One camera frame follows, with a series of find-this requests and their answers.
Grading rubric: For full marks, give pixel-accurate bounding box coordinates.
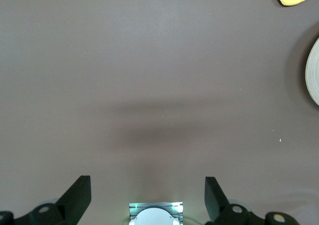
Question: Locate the round wooden plate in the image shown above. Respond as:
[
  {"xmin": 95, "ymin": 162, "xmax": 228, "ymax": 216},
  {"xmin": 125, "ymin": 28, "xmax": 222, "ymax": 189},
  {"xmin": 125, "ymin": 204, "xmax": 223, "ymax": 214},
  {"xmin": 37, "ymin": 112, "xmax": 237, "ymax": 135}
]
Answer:
[{"xmin": 305, "ymin": 36, "xmax": 319, "ymax": 107}]

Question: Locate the brown table cover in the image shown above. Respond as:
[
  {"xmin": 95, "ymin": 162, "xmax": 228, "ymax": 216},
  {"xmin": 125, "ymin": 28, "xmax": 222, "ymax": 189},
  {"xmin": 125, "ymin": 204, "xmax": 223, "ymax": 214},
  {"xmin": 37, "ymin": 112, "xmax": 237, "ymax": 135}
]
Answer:
[{"xmin": 0, "ymin": 0, "xmax": 319, "ymax": 225}]

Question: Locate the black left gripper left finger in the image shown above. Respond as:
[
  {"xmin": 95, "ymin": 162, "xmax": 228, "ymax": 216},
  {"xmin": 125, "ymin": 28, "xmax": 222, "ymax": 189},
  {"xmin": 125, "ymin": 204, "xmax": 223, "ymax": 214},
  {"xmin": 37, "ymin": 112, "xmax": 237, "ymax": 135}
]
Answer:
[{"xmin": 0, "ymin": 175, "xmax": 92, "ymax": 225}]

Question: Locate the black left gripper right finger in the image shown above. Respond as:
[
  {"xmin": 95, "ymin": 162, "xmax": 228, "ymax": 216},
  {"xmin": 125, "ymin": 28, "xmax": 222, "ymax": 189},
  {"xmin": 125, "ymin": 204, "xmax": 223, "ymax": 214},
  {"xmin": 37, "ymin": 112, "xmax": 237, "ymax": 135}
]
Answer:
[{"xmin": 204, "ymin": 176, "xmax": 299, "ymax": 225}]

